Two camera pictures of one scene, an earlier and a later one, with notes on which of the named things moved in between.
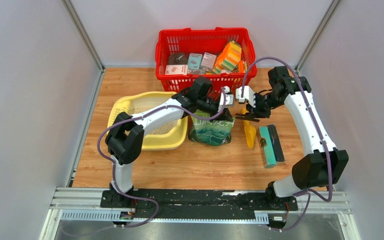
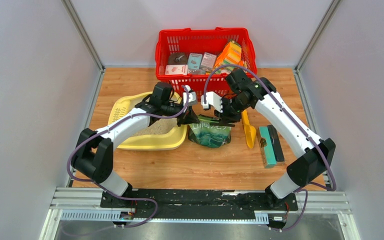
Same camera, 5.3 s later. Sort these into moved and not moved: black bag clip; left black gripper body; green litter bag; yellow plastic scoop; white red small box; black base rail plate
Moved: left black gripper body; black bag clip
Not moved: black base rail plate; white red small box; green litter bag; yellow plastic scoop
